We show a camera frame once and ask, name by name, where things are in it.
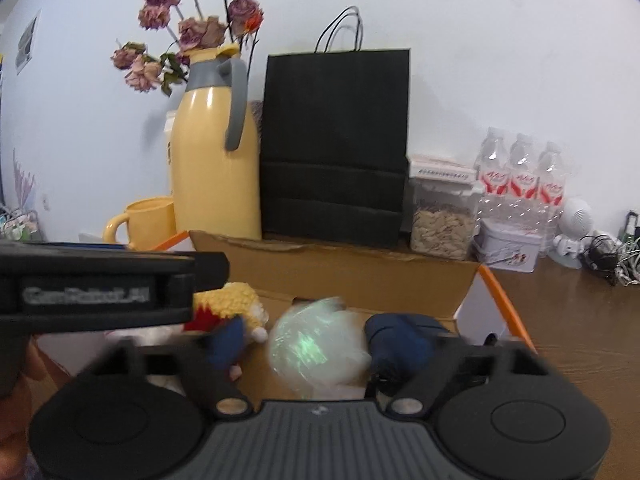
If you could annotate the small lavender tub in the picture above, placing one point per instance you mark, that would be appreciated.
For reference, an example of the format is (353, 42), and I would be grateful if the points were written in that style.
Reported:
(507, 247)

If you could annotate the navy umbrella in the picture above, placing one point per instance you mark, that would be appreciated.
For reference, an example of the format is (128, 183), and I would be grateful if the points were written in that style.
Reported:
(400, 340)

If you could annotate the clear jar of seeds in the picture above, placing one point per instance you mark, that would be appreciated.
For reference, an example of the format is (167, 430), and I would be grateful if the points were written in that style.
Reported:
(440, 230)

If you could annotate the iridescent plastic bag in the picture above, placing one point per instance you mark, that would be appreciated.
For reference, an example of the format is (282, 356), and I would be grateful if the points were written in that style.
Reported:
(310, 345)

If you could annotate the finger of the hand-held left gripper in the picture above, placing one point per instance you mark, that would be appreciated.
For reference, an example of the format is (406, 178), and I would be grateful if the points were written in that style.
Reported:
(100, 245)
(212, 270)

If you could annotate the clear water bottle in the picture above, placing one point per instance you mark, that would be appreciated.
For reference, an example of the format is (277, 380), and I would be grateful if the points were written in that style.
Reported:
(523, 185)
(551, 190)
(494, 180)

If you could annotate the grey wall photo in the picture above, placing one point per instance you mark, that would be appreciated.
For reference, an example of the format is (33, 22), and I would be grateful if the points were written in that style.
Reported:
(27, 42)

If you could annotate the white robot toy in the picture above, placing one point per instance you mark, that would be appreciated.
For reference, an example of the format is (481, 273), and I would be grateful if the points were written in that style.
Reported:
(577, 220)

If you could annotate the yellow knitted plush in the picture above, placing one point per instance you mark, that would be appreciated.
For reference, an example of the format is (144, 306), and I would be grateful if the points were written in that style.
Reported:
(240, 305)

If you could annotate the red cardboard box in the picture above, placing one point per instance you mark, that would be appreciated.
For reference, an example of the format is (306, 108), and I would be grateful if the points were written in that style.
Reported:
(350, 280)

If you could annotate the person's left hand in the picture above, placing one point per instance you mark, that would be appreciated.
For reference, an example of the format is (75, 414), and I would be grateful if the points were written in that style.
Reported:
(35, 362)

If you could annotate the black paper bag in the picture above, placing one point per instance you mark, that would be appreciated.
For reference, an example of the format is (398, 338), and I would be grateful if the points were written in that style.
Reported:
(335, 135)

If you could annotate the dried pink rose bouquet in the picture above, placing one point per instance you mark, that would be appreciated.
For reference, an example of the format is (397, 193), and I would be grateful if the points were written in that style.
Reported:
(200, 32)

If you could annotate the black charger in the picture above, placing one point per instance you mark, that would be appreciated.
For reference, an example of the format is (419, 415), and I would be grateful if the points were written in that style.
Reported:
(632, 225)

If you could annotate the white flat box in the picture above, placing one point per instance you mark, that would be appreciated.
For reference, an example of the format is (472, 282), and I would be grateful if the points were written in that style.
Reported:
(440, 167)

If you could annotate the yellow thermos jug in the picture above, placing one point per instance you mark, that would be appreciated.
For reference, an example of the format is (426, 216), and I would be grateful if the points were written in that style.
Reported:
(215, 160)

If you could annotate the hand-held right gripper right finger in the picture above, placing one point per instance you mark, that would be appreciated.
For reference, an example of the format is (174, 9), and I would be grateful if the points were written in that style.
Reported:
(442, 360)

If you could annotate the yellow mug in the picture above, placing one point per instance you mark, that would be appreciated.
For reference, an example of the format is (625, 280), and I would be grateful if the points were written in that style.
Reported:
(150, 222)

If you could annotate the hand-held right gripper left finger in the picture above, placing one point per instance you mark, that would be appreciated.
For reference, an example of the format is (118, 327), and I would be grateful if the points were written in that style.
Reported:
(227, 344)

